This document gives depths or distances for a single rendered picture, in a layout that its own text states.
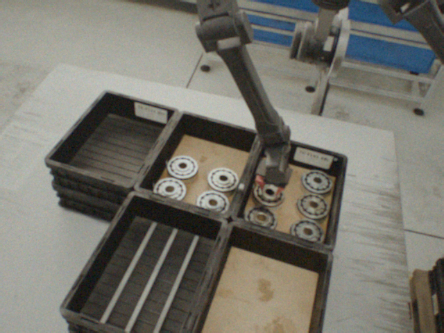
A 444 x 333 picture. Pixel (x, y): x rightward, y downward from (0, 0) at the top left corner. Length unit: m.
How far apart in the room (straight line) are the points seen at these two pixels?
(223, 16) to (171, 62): 2.56
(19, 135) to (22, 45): 2.02
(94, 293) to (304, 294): 0.57
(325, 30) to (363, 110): 1.88
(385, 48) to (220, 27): 2.38
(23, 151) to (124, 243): 0.67
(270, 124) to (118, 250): 0.56
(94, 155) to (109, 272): 0.46
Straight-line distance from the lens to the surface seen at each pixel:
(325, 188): 1.45
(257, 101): 1.07
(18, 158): 1.76
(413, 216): 2.75
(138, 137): 1.58
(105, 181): 1.30
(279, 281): 1.24
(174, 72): 3.36
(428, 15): 0.97
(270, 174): 1.18
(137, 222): 1.32
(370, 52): 3.23
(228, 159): 1.50
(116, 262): 1.25
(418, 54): 3.27
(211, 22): 0.93
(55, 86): 2.08
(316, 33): 1.53
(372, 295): 1.47
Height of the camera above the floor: 1.90
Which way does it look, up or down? 46 degrees down
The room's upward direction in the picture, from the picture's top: 7 degrees clockwise
